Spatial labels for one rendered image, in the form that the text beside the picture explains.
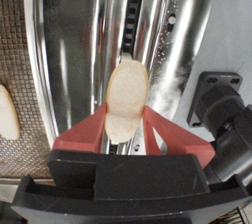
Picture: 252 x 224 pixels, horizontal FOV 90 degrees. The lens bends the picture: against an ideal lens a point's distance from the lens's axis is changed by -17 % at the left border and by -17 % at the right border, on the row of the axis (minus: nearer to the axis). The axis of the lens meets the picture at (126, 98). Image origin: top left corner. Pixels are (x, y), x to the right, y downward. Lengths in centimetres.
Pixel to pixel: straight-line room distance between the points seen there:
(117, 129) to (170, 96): 10
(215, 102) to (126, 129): 16
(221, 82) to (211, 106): 5
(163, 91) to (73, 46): 15
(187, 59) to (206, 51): 7
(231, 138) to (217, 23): 17
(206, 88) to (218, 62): 5
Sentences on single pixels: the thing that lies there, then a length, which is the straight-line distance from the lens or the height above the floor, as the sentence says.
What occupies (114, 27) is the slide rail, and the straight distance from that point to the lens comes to 19.
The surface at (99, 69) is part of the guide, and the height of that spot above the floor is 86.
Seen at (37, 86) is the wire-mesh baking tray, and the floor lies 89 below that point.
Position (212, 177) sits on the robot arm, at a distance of 22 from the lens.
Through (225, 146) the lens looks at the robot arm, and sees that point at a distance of 21.
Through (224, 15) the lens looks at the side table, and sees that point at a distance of 27.
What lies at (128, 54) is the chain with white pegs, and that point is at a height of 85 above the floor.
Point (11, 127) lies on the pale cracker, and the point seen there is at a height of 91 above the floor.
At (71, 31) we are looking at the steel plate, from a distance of 23.
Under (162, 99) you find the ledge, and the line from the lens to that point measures 22.
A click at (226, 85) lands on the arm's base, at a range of 30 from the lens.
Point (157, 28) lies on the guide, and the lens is 19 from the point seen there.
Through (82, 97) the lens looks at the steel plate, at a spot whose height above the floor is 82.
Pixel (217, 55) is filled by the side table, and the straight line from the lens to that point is 28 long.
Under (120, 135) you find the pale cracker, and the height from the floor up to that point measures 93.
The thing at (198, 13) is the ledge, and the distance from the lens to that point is 20.
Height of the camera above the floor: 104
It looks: 56 degrees down
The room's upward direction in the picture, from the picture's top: 175 degrees clockwise
